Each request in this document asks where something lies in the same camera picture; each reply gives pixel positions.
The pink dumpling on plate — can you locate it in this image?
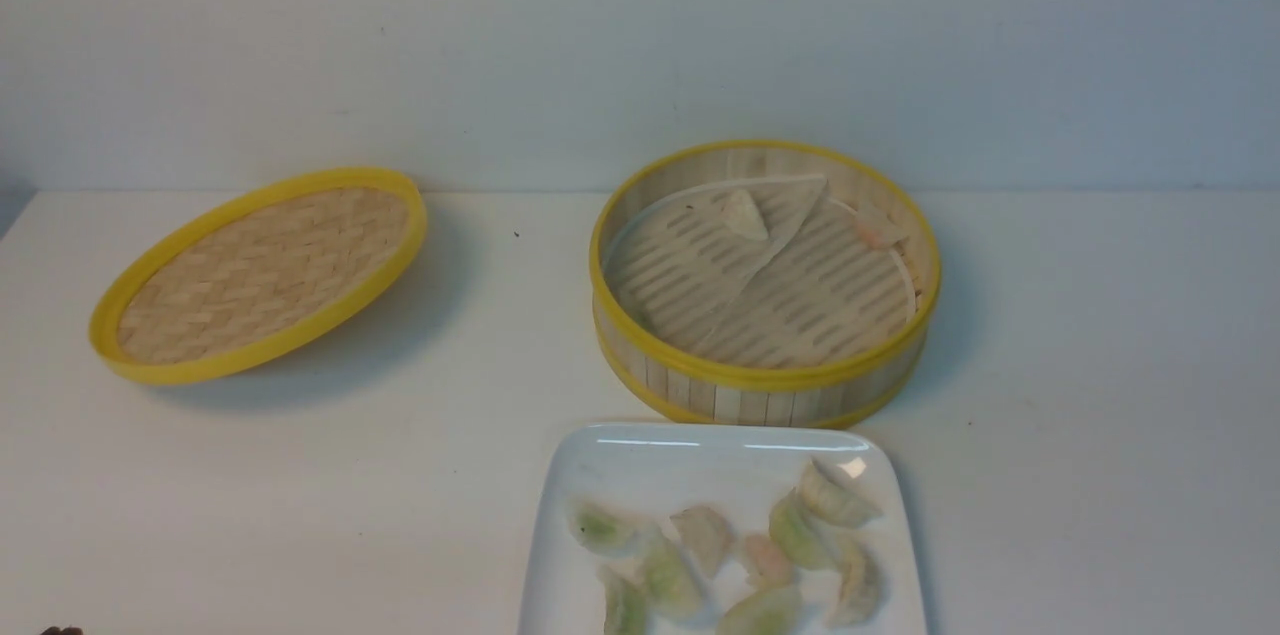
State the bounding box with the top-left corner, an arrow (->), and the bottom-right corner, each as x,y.
737,533 -> 796,590

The green dumpling plate bottom left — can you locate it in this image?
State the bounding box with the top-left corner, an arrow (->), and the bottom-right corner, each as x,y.
596,566 -> 649,634

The green dumpling plate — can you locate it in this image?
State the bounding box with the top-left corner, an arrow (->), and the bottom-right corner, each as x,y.
716,585 -> 804,635
566,499 -> 640,559
596,566 -> 649,634

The white dumpling in steamer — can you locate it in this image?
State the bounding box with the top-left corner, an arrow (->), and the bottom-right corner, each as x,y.
719,189 -> 769,242

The green dumpling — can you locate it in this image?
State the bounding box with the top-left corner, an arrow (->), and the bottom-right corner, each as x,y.
768,490 -> 837,571
637,525 -> 705,622

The white dumpling plate centre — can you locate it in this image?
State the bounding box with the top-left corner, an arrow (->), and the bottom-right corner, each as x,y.
669,504 -> 736,580

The white dumpling plate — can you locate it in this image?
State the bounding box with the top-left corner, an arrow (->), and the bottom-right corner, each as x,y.
669,504 -> 736,580
796,460 -> 883,529
826,533 -> 883,629

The pink dumpling in steamer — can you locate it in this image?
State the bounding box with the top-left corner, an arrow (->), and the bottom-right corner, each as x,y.
854,205 -> 910,248

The white square plate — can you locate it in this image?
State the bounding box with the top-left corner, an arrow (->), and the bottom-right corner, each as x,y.
517,424 -> 929,634

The white steamer liner paper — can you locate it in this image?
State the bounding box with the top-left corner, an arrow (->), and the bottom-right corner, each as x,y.
602,175 -> 918,369

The white dumpling plate top right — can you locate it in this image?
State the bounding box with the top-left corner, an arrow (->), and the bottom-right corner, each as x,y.
796,460 -> 883,529

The green dumpling plate bottom centre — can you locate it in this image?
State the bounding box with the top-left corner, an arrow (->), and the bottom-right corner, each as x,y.
716,585 -> 804,635

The yellow rimmed bamboo steamer lid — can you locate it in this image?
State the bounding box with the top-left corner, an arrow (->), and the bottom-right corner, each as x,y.
88,166 -> 428,387

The yellow rimmed bamboo steamer basket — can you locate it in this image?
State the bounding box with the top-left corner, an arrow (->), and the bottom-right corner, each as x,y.
589,140 -> 942,429

